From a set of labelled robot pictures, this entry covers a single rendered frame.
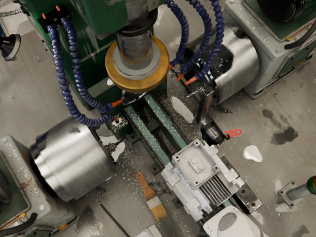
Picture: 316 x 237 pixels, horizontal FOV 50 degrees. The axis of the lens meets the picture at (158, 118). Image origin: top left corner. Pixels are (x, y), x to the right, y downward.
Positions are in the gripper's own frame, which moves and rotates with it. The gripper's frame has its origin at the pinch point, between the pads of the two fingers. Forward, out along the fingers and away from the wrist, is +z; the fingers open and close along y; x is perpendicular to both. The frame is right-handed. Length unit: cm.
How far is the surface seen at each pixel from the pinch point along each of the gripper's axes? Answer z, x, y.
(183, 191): 14.9, 3.1, -1.4
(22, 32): 143, 90, -17
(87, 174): 20.9, 23.7, -23.6
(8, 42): 2, 66, -20
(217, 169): 7.3, 6.1, 9.9
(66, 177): 20.0, 27.1, -29.2
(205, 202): 9.9, -1.9, 2.0
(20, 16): 149, 100, -13
